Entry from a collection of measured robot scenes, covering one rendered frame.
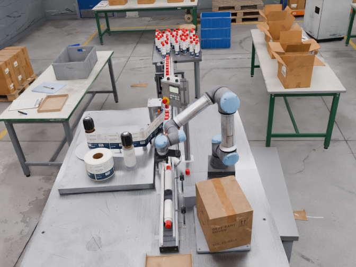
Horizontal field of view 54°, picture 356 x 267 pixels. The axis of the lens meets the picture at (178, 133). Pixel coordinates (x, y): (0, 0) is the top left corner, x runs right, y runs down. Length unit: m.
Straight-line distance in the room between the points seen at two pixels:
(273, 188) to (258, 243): 0.50
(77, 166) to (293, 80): 2.37
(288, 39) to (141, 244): 3.20
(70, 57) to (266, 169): 3.27
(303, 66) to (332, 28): 3.96
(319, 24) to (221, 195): 6.00
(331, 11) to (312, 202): 4.76
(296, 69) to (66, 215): 2.65
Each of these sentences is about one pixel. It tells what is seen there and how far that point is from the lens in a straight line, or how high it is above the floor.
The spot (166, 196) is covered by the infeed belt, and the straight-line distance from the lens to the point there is 2.36.
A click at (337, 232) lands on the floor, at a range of 3.49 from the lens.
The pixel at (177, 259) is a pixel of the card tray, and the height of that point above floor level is 0.83.
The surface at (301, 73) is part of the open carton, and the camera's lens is 3.91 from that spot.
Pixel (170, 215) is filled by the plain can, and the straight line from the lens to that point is 2.17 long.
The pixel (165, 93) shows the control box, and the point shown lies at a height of 1.38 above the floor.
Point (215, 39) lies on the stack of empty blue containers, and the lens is 7.32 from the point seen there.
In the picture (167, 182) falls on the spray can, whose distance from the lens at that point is 2.36.
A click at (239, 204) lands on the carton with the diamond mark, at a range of 1.95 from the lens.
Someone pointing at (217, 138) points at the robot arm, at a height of 1.11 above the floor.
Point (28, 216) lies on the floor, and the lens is 3.86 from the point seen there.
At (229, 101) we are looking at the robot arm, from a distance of 2.12.
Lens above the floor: 2.49
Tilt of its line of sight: 33 degrees down
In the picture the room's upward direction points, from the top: 4 degrees counter-clockwise
